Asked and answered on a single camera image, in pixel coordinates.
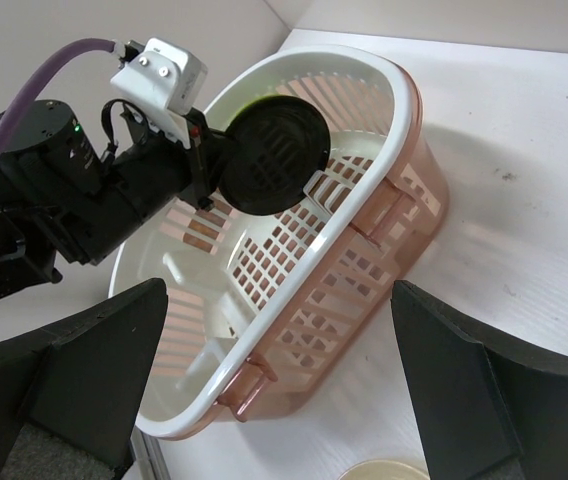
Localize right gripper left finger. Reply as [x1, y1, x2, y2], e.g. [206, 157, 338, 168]
[0, 278, 168, 479]

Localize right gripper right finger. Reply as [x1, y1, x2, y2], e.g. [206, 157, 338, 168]
[391, 281, 568, 479]

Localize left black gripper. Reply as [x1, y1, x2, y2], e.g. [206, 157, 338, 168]
[0, 99, 237, 265]

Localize green plate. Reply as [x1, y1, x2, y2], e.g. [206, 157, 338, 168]
[231, 95, 283, 122]

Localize beige plate with black mark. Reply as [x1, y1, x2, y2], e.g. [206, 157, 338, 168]
[339, 459, 430, 480]

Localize white pink dish rack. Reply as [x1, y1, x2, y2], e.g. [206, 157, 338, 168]
[110, 45, 449, 440]

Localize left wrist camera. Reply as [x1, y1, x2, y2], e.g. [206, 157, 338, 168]
[110, 38, 208, 149]

